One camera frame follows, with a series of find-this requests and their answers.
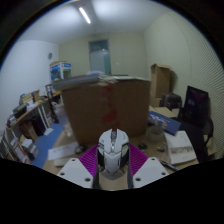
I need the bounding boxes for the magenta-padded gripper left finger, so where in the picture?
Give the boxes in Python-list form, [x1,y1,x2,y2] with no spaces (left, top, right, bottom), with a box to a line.
[55,144,101,190]

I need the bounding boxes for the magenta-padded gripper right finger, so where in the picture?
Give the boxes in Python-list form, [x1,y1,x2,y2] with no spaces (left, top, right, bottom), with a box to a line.
[127,142,170,190]

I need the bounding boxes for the white and grey computer mouse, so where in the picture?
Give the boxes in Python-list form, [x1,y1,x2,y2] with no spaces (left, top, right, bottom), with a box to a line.
[96,128,130,181]

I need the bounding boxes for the small white flat device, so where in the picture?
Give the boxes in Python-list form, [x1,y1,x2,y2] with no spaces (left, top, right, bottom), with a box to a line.
[53,156,73,168]

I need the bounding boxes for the black glasses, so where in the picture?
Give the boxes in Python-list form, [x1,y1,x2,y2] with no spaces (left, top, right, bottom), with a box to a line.
[75,145,87,155]

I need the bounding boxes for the white printed paper sheet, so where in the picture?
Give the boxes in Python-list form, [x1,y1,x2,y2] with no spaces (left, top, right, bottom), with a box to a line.
[47,141,79,161]

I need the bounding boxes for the white closed book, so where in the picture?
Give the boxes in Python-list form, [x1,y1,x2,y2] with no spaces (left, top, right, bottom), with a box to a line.
[163,130,198,166]

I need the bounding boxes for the clear plastic cup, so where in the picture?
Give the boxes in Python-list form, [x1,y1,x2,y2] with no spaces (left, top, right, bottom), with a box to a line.
[148,124,166,144]

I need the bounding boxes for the blue book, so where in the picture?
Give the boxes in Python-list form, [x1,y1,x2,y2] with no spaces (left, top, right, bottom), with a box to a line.
[148,110,182,136]

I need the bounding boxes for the black office chair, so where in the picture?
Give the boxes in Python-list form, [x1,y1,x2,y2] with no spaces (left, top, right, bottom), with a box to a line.
[179,119,214,164]

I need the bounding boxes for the large brown cardboard box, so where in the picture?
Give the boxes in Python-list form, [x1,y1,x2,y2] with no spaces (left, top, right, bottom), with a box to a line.
[60,77,152,148]

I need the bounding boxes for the white shelf unit with items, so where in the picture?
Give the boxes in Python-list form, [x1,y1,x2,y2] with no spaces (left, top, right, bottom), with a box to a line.
[0,83,64,164]

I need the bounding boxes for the dark brown box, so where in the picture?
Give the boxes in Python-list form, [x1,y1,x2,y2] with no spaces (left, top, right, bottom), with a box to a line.
[159,92,183,111]

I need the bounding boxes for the black monitor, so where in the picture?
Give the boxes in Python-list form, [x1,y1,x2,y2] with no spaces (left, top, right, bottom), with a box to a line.
[181,85,211,128]

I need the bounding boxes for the tall open cardboard box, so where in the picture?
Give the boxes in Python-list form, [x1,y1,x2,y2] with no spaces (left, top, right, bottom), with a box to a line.
[149,63,173,108]

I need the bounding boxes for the blue and white box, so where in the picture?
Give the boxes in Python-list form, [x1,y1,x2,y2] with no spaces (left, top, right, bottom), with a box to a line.
[49,60,73,82]

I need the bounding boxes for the grey-blue door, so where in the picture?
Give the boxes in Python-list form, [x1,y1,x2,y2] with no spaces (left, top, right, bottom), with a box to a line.
[88,39,112,76]

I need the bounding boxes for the ceiling tube light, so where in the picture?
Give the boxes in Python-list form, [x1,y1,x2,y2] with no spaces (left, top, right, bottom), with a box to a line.
[78,6,92,25]

